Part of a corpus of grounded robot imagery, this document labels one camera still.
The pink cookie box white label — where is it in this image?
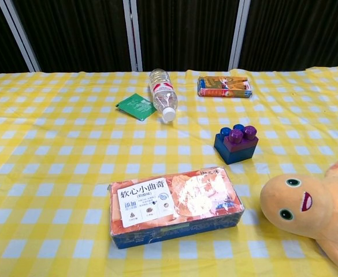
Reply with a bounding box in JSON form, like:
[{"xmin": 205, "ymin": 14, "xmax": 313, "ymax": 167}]
[{"xmin": 107, "ymin": 166, "xmax": 245, "ymax": 250}]

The small purple toy brick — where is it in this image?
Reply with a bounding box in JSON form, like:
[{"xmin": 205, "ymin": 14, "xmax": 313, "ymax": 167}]
[{"xmin": 222, "ymin": 125, "xmax": 259, "ymax": 153}]

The green foil packet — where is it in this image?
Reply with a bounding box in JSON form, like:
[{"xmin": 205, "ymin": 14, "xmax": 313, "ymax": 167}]
[{"xmin": 115, "ymin": 93, "xmax": 157, "ymax": 121}]

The yellow white checkered tablecloth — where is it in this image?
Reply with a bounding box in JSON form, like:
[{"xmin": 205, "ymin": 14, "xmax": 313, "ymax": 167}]
[{"xmin": 0, "ymin": 65, "xmax": 338, "ymax": 277}]

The orange plush dinosaur toy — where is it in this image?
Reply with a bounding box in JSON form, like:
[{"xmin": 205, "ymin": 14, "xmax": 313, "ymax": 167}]
[{"xmin": 259, "ymin": 157, "xmax": 338, "ymax": 274}]

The black folding partition screen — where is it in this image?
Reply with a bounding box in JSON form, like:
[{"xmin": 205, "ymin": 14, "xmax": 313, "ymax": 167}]
[{"xmin": 0, "ymin": 0, "xmax": 338, "ymax": 76}]

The large blue toy brick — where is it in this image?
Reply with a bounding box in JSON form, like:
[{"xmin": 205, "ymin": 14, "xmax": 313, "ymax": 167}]
[{"xmin": 213, "ymin": 123, "xmax": 258, "ymax": 165}]

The small orange snack box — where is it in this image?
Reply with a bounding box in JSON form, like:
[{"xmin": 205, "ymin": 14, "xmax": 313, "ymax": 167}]
[{"xmin": 197, "ymin": 76, "xmax": 253, "ymax": 98}]

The clear plastic water bottle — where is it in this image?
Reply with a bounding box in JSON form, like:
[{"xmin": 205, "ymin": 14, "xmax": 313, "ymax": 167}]
[{"xmin": 148, "ymin": 68, "xmax": 179, "ymax": 122}]

